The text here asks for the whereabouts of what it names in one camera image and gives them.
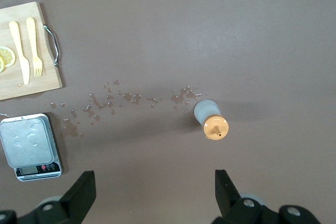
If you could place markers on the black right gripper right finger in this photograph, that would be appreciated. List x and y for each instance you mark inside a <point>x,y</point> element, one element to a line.
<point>228,197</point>

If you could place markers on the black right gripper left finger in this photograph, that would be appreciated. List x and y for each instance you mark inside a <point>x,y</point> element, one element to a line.
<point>78,197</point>

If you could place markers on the translucent sauce bottle orange cap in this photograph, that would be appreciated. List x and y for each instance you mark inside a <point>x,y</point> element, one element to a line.
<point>216,128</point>

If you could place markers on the silver digital kitchen scale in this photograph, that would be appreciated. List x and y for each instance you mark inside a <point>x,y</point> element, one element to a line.
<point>26,140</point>

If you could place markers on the yellow lemon slice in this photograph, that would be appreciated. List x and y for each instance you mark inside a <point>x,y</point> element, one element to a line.
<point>1,65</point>
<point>8,55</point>

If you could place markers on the yellow plastic knife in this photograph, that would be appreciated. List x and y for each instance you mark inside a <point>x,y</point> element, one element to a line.
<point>19,45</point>

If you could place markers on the yellow plastic fork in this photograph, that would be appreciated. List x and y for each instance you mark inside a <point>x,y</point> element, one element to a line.
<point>31,37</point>

